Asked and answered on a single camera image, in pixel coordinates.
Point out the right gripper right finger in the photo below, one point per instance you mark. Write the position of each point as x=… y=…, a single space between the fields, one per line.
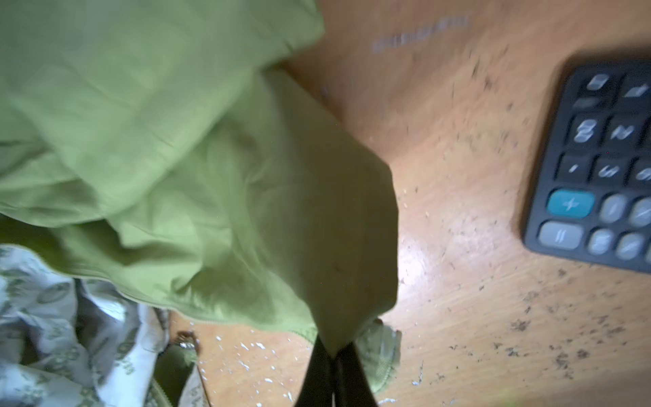
x=351 y=388

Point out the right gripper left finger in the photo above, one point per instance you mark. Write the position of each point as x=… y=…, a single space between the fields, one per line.
x=317 y=389

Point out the green Snoopy zip jacket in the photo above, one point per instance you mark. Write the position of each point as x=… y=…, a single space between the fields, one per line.
x=156 y=156

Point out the dark grey calculator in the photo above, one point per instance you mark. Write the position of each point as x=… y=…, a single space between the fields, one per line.
x=590 y=197

